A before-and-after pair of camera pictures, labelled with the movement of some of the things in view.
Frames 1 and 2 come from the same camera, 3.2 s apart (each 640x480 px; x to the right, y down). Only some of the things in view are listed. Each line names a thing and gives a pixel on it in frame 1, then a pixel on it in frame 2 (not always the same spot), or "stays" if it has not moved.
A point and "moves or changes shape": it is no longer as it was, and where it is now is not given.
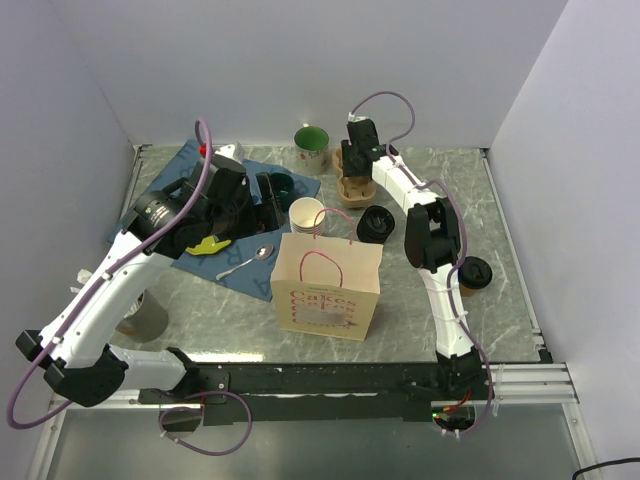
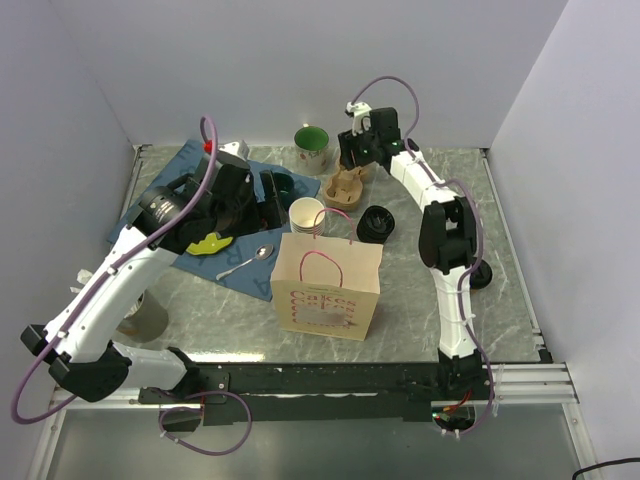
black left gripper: x=267 y=216 stays
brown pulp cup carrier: x=353 y=191 moves or changes shape
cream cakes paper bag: x=326 y=286 stays
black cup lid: x=475 y=273 stays
